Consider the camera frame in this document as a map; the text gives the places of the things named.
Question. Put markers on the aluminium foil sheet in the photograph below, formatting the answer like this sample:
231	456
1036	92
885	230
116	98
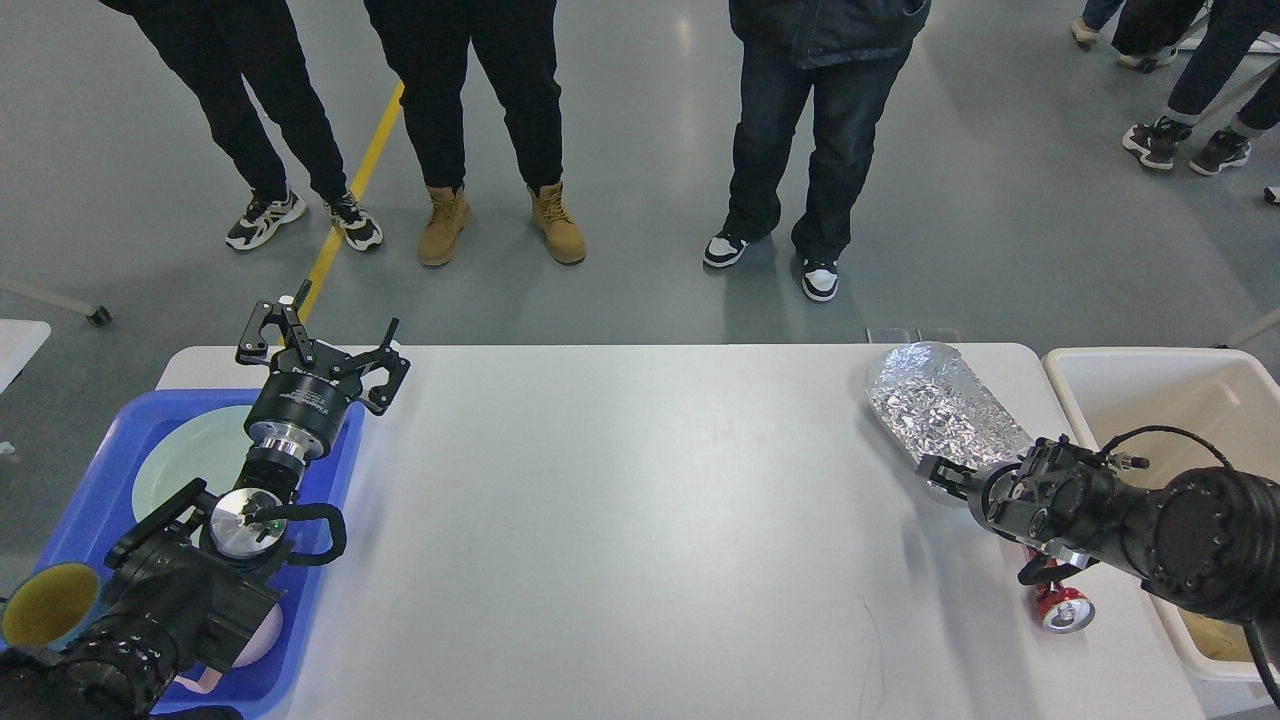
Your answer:
932	403

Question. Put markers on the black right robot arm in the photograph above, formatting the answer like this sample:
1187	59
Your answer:
1206	542

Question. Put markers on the beige plastic bin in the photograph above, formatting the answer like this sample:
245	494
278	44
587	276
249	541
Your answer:
1224	396

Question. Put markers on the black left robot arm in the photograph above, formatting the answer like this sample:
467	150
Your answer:
190	583

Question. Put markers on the crushed red soda can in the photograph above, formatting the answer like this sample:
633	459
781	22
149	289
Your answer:
1061	609

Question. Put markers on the seated person at far right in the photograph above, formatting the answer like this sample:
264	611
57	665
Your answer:
1147	33

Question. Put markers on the person in black at left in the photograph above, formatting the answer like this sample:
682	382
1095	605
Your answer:
243	61

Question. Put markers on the mint green plate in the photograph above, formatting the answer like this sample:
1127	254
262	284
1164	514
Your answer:
211	446

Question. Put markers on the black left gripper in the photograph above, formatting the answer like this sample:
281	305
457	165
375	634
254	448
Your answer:
304	402

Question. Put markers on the pink mug maroon inside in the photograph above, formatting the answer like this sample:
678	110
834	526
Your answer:
260	643

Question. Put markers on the white side table corner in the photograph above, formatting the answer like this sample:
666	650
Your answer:
20	341

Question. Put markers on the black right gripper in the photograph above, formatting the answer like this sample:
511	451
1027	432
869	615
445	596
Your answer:
996	494

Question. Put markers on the teal mug yellow inside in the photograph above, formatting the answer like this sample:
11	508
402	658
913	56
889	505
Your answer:
54	605

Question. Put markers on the person in background with sneakers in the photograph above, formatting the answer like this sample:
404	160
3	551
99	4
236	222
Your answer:
1227	40

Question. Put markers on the brown paper ball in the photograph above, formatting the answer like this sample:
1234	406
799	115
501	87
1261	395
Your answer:
1215	640

